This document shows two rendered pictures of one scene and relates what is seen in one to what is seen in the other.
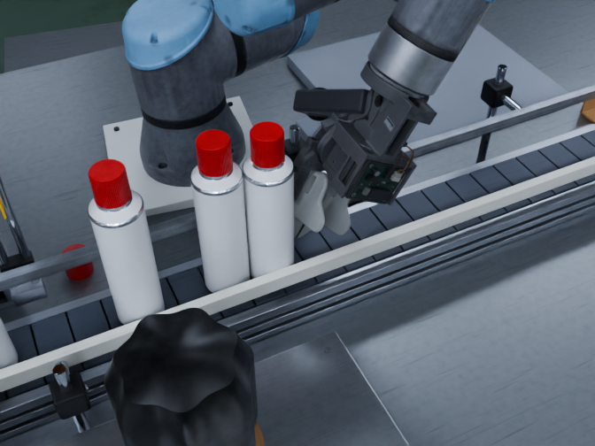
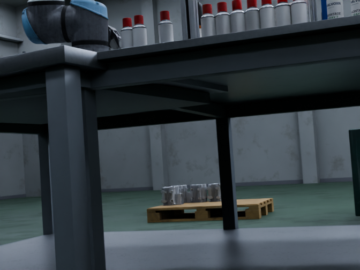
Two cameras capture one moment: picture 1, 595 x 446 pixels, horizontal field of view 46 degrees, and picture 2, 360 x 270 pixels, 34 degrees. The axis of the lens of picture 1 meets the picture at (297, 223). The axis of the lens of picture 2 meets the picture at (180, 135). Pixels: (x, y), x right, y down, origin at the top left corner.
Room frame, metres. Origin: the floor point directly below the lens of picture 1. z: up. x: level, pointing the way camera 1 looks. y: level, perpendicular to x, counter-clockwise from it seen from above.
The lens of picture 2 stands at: (1.92, 1.67, 0.54)
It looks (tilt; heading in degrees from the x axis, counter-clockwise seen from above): 3 degrees up; 226
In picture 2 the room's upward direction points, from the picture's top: 4 degrees counter-clockwise
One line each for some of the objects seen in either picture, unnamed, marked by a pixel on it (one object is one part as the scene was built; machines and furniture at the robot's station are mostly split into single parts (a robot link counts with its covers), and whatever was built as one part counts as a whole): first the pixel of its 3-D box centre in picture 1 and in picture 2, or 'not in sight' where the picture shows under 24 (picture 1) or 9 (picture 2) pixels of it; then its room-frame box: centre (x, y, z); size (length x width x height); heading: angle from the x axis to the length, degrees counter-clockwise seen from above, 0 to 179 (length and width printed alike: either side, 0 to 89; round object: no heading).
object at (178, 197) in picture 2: not in sight; (211, 200); (-2.47, -2.41, 0.16); 1.15 x 0.80 x 0.32; 113
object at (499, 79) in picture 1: (500, 126); not in sight; (0.78, -0.28, 0.91); 0.07 x 0.03 x 0.17; 26
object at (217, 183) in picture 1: (220, 217); (140, 43); (0.53, 0.08, 0.98); 0.05 x 0.05 x 0.20
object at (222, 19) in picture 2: not in sight; (223, 32); (0.39, 0.36, 0.98); 0.05 x 0.05 x 0.20
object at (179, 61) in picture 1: (177, 49); (87, 21); (0.81, 0.16, 1.01); 0.13 x 0.12 x 0.14; 127
